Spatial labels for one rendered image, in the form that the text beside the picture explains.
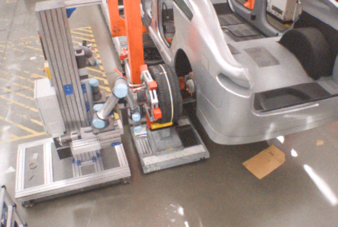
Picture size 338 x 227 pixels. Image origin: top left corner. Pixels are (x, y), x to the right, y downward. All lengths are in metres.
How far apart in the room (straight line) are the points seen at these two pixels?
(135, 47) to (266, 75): 1.56
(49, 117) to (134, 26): 1.36
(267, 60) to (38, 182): 3.01
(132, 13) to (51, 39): 1.05
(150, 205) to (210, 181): 0.76
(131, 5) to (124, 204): 2.16
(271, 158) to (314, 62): 1.28
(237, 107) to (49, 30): 1.72
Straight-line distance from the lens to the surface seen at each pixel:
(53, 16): 2.81
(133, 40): 3.67
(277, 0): 8.04
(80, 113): 3.30
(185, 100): 4.46
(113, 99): 2.85
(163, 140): 3.87
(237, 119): 2.76
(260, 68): 3.82
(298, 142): 4.45
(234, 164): 3.94
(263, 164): 4.02
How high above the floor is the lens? 2.89
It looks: 37 degrees down
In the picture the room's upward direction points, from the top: 1 degrees counter-clockwise
